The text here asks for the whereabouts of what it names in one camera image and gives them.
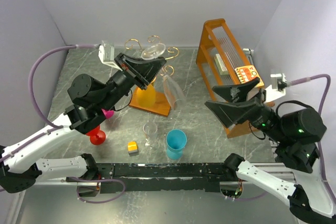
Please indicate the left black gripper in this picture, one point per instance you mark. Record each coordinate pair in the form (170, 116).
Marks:
(143, 71)

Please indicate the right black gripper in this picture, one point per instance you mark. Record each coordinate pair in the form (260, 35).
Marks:
(229, 112)

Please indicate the yellow plastic wine glass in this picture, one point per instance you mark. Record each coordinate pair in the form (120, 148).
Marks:
(146, 98)

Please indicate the clear wine glass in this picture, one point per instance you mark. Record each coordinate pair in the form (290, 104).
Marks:
(150, 130)
(171, 88)

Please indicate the blue plastic wine glass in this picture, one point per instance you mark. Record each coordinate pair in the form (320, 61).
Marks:
(176, 141)

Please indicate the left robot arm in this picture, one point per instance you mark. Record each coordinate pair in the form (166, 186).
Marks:
(23, 164)

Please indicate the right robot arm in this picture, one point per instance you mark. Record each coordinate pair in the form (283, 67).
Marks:
(296, 134)

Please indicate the wooden shelf rack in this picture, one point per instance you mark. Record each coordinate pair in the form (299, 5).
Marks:
(216, 38)

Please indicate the magenta plastic wine glass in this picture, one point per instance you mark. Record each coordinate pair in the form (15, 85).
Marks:
(108, 113)

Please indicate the clear wine glass front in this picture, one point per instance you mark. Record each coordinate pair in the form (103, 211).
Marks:
(150, 130)

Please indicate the red plastic wine glass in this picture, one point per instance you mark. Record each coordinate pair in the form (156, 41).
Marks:
(97, 136)

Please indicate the orange patterned card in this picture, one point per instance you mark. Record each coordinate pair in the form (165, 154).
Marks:
(248, 73)

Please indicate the white box on shelf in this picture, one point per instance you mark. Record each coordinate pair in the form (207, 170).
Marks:
(220, 65)

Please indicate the yellow grey small block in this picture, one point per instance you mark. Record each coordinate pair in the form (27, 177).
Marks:
(133, 149)

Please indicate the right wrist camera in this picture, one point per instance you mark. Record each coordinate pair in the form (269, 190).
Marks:
(277, 87)

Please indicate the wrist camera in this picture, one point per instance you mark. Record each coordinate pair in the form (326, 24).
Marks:
(106, 54)
(277, 87)

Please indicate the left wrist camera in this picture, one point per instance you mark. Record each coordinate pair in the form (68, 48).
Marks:
(106, 54)

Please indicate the black base frame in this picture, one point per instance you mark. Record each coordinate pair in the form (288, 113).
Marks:
(165, 176)

